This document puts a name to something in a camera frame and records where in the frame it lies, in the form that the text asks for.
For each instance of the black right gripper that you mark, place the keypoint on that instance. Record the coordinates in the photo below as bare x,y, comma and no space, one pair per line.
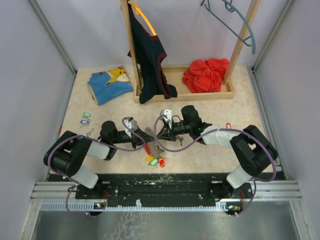
164,133

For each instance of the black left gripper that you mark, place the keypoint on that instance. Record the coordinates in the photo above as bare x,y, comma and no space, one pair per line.
147,138

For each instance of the metal key organizer red handle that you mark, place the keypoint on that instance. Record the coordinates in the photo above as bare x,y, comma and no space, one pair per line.
152,148

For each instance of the key with solid red tag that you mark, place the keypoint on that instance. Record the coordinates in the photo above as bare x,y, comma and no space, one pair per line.
180,139

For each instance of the keys with coloured tags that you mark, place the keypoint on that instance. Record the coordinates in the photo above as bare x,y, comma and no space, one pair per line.
158,160

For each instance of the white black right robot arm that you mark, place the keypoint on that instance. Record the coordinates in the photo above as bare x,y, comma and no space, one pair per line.
255,154

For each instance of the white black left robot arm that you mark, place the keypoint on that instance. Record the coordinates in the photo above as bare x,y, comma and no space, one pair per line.
68,153

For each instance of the key with light blue tag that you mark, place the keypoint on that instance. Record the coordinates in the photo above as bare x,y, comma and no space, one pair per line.
89,133

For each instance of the key with green tag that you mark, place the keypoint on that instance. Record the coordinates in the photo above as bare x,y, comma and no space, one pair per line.
86,115

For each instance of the key with dark blue tag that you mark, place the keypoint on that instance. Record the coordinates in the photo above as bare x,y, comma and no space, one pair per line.
85,122

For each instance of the blue cartoon shirt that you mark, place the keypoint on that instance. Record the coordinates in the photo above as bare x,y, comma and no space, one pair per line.
107,85

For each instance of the red crumpled cloth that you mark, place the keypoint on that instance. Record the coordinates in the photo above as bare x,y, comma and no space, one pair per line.
205,76

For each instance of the navy tank top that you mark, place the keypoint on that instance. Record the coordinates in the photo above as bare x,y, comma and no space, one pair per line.
149,53

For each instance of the orange clothes hanger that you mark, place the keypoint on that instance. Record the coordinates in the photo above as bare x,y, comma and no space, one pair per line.
139,12

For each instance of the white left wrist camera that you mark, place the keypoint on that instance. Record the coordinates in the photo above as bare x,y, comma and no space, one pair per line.
130,125

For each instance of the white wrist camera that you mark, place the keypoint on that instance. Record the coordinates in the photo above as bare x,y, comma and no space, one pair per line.
130,125
167,117

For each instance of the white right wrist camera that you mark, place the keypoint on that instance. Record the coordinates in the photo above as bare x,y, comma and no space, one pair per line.
167,117

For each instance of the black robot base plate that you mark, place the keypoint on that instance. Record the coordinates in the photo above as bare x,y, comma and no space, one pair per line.
162,190

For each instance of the aluminium frame rail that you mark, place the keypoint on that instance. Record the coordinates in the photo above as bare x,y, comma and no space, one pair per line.
58,196

